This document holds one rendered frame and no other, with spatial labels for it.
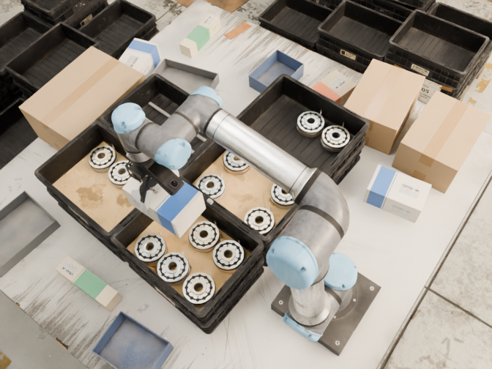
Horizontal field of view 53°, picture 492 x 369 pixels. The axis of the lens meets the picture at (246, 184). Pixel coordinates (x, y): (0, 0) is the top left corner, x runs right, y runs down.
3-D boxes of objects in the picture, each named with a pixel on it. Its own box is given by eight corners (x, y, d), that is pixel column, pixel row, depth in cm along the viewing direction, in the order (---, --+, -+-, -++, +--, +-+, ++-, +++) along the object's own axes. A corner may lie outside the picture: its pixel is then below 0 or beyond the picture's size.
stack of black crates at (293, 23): (338, 44, 305) (342, 14, 285) (312, 73, 293) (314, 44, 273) (285, 20, 319) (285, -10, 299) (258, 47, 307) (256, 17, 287)
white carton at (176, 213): (206, 208, 145) (202, 192, 138) (179, 238, 141) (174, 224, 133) (156, 176, 152) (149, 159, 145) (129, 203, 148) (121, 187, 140)
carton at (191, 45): (191, 58, 227) (189, 48, 222) (181, 53, 229) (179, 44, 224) (220, 27, 237) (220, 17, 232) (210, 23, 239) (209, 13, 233)
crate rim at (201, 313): (266, 246, 153) (266, 243, 151) (201, 320, 142) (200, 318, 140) (175, 179, 168) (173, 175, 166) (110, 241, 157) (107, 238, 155)
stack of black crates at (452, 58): (460, 99, 277) (490, 37, 239) (437, 134, 265) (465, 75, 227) (397, 70, 291) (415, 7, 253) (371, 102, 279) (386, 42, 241)
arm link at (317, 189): (375, 191, 107) (199, 72, 115) (350, 229, 103) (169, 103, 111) (359, 209, 118) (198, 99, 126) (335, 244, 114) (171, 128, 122)
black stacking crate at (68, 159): (179, 193, 176) (173, 176, 166) (118, 252, 165) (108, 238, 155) (106, 138, 191) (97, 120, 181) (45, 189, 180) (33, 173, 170)
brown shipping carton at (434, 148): (444, 194, 183) (457, 170, 169) (391, 166, 191) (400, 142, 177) (476, 140, 195) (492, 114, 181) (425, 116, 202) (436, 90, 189)
